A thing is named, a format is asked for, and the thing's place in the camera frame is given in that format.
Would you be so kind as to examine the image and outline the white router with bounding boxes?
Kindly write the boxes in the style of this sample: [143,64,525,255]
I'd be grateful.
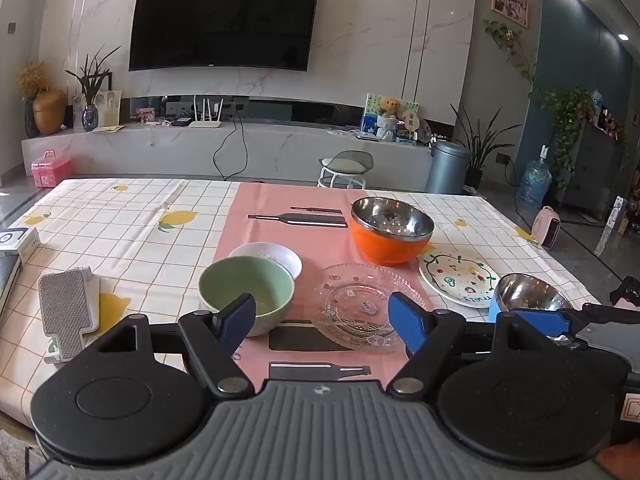
[189,97,223,128]

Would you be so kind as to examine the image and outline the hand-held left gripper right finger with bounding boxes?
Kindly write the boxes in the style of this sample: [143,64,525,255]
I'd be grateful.
[387,291,546,402]

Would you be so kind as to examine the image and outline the marble tv cabinet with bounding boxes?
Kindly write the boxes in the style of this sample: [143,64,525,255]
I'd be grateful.
[21,120,433,181]

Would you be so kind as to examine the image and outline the lemon checked tablecloth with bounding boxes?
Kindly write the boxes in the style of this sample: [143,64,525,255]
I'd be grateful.
[0,177,601,411]

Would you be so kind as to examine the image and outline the pink heater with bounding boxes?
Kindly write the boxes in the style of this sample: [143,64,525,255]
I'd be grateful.
[531,206,562,249]

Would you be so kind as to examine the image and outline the green ceramic bowl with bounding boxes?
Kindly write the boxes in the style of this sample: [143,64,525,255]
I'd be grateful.
[198,256,296,338]

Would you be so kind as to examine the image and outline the dried yellow flowers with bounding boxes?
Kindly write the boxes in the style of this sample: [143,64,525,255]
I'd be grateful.
[16,60,51,101]

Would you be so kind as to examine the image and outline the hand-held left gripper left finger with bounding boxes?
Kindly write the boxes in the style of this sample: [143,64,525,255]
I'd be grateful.
[92,294,257,400]

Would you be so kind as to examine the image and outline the hanging vine plant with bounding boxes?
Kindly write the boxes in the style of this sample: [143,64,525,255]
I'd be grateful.
[482,19,538,86]

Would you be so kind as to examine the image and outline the black television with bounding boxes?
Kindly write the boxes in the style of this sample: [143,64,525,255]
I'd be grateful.
[128,0,322,72]

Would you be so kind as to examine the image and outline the grey white phone stand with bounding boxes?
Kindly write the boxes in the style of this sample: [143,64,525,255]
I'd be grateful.
[38,266,101,363]

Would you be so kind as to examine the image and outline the brown round vase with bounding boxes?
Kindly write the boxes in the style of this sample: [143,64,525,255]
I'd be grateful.
[32,89,67,135]

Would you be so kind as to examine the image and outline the white stool with grey seat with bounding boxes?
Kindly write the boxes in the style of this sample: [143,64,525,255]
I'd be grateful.
[318,150,374,190]

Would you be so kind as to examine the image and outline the tall-leaf potted plant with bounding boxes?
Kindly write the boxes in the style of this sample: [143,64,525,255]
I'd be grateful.
[450,105,516,191]

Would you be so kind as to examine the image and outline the small white stickered dish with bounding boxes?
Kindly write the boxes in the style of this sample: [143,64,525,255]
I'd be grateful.
[228,242,304,281]

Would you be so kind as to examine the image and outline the green plant in blue vase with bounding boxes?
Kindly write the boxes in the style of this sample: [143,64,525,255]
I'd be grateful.
[65,45,122,132]

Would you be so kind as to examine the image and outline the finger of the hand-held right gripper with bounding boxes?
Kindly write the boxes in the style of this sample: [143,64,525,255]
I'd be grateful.
[514,308,588,345]

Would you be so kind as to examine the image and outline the white slim appliance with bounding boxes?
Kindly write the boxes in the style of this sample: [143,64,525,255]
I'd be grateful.
[595,195,626,256]

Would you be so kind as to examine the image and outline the sketch drawing card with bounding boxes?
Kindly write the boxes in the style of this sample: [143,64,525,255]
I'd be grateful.
[97,90,122,126]

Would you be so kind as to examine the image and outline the black notebook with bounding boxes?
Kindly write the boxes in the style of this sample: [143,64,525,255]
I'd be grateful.
[0,255,23,318]

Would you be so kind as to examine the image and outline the blue green painting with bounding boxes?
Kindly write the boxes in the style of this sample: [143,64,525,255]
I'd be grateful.
[361,93,420,136]

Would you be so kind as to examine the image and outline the black object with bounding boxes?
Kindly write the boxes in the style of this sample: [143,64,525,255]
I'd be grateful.
[610,277,640,310]

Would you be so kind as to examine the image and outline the person's right hand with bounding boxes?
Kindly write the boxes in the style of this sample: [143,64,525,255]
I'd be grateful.
[598,442,640,480]

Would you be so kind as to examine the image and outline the white painted plate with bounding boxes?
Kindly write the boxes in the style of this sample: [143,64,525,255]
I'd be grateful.
[417,247,501,309]

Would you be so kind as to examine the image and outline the patterned rug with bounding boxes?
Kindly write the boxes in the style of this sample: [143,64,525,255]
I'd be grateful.
[0,410,41,480]

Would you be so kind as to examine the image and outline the white box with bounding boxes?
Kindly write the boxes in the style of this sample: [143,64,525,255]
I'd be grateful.
[0,226,41,266]

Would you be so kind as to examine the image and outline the grey drawer cabinet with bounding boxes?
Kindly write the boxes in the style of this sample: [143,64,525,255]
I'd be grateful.
[562,122,626,221]

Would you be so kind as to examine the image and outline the blue water bottle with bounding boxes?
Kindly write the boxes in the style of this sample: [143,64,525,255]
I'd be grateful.
[516,145,553,216]

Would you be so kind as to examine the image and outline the grey trash can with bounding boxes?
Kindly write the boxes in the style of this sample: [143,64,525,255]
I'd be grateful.
[425,140,472,194]

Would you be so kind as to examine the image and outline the black cable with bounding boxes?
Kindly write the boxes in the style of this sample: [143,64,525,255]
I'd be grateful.
[213,110,249,178]

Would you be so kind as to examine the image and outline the teddy bear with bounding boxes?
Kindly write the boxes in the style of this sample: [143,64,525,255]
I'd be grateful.
[377,96,402,141]

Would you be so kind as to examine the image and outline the pink storage box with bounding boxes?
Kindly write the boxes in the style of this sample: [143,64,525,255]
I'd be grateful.
[31,150,72,188]

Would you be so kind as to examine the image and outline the framed wall picture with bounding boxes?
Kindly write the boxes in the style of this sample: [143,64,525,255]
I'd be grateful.
[492,0,530,27]

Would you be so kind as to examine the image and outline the blue steel-lined bowl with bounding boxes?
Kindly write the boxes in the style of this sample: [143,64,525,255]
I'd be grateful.
[487,273,573,323]

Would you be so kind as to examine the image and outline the orange steel-lined bowl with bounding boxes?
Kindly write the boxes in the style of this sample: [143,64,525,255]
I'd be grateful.
[349,197,435,267]

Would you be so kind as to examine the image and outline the clear glass plate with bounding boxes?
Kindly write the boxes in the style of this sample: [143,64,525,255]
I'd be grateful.
[313,262,427,353]

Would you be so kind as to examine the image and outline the bushy green plant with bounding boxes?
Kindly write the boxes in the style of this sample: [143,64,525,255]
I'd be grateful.
[542,85,596,191]

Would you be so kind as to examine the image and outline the pink bottle-print table runner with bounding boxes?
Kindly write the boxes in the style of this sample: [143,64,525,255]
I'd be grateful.
[212,181,451,401]

